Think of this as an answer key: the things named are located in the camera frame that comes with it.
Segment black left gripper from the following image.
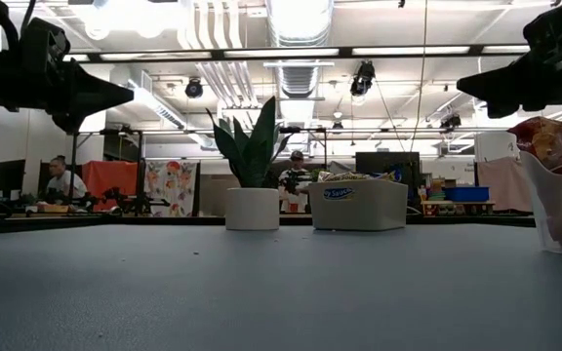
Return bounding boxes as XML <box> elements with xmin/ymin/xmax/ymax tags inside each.
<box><xmin>0</xmin><ymin>46</ymin><xmax>135</xmax><ymax>136</ymax></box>

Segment white round plant pot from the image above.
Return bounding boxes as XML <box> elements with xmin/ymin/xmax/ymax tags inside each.
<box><xmin>224</xmin><ymin>187</ymin><xmax>281</xmax><ymax>232</ymax></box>

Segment white red patterned box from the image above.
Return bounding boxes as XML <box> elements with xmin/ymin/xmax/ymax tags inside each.
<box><xmin>421</xmin><ymin>199</ymin><xmax>496</xmax><ymax>217</ymax></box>

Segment black ceiling spot lamp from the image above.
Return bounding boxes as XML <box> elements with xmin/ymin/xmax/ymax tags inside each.
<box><xmin>184</xmin><ymin>79</ymin><xmax>204</xmax><ymax>100</ymax></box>
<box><xmin>440</xmin><ymin>114</ymin><xmax>462</xmax><ymax>132</ymax></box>
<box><xmin>349</xmin><ymin>60</ymin><xmax>377</xmax><ymax>98</ymax></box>

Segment red Roast Beef ramen pack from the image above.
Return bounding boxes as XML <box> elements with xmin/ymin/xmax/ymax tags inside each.
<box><xmin>507</xmin><ymin>116</ymin><xmax>562</xmax><ymax>176</ymax></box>

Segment silver ventilation duct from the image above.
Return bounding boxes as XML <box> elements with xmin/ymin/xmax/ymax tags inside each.
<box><xmin>266</xmin><ymin>0</ymin><xmax>335</xmax><ymax>98</ymax></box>

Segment green snake plant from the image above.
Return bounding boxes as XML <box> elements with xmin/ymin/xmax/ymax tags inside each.
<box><xmin>206</xmin><ymin>96</ymin><xmax>293</xmax><ymax>189</ymax></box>

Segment black camera stand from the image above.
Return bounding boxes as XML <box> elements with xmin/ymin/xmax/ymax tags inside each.
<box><xmin>279</xmin><ymin>125</ymin><xmax>330</xmax><ymax>171</ymax></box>

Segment black metal stand frame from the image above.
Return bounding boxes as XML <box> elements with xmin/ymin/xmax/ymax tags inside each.
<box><xmin>65</xmin><ymin>127</ymin><xmax>145</xmax><ymax>215</ymax></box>

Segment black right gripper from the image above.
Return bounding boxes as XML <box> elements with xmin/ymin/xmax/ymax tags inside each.
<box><xmin>456</xmin><ymin>21</ymin><xmax>562</xmax><ymax>120</ymax></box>

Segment person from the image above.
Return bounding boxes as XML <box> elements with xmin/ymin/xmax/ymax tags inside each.
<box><xmin>278</xmin><ymin>149</ymin><xmax>314</xmax><ymax>215</ymax></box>
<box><xmin>44</xmin><ymin>155</ymin><xmax>90</xmax><ymax>202</ymax></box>

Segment white boxy unit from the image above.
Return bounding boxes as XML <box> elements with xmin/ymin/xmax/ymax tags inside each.
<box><xmin>474</xmin><ymin>131</ymin><xmax>520</xmax><ymax>164</ymax></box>
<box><xmin>78</xmin><ymin>109</ymin><xmax>108</xmax><ymax>134</ymax></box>

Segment floral print poster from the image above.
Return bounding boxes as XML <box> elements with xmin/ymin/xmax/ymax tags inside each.
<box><xmin>142</xmin><ymin>159</ymin><xmax>200</xmax><ymax>217</ymax></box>

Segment white plastic bin with handle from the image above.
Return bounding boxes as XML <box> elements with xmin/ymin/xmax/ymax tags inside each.
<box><xmin>307</xmin><ymin>178</ymin><xmax>409</xmax><ymax>232</ymax></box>

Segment translucent white plastic bin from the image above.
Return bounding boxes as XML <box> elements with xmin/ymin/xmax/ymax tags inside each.
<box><xmin>518</xmin><ymin>150</ymin><xmax>562</xmax><ymax>258</ymax></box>

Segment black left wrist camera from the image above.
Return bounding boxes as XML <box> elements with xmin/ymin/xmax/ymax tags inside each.
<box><xmin>20</xmin><ymin>17</ymin><xmax>71</xmax><ymax>67</ymax></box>

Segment blue plastic tub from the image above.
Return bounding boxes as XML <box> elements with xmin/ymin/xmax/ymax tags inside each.
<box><xmin>444</xmin><ymin>186</ymin><xmax>491</xmax><ymax>204</ymax></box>

